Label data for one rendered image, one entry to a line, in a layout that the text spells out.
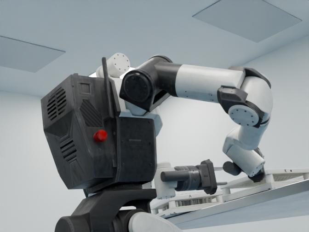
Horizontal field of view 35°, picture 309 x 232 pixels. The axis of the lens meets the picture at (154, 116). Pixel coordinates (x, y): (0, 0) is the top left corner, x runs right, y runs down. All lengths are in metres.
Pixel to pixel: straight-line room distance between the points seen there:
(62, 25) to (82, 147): 3.34
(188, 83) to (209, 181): 0.58
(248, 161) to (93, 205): 0.46
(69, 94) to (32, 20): 3.17
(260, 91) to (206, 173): 0.58
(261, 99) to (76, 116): 0.49
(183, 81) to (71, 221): 0.46
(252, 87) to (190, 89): 0.16
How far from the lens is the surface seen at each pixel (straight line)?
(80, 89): 1.35
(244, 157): 1.44
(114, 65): 1.51
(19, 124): 5.93
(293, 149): 5.76
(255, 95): 1.23
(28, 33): 4.71
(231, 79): 1.22
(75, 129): 1.34
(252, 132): 1.32
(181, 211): 1.99
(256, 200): 1.75
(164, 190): 1.64
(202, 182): 1.73
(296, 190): 1.64
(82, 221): 1.31
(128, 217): 1.37
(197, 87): 1.25
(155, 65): 1.31
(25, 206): 5.71
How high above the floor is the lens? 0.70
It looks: 17 degrees up
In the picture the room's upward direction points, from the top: 9 degrees counter-clockwise
